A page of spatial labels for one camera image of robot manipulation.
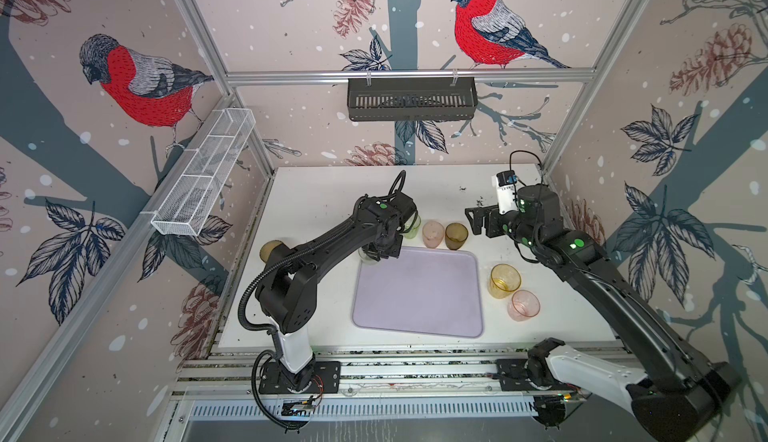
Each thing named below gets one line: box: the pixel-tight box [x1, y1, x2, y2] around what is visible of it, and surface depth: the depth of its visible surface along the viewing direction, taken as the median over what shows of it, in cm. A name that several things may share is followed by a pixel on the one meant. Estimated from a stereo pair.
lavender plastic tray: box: [353, 247, 484, 339], surface depth 90 cm
